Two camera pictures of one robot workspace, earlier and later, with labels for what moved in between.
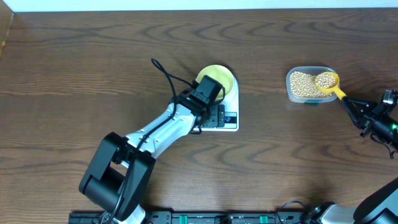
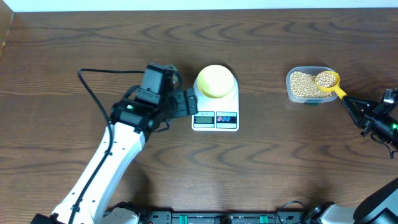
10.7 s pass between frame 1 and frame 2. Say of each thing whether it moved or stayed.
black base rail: stayed
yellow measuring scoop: stayed
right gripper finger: stayed
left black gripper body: moved
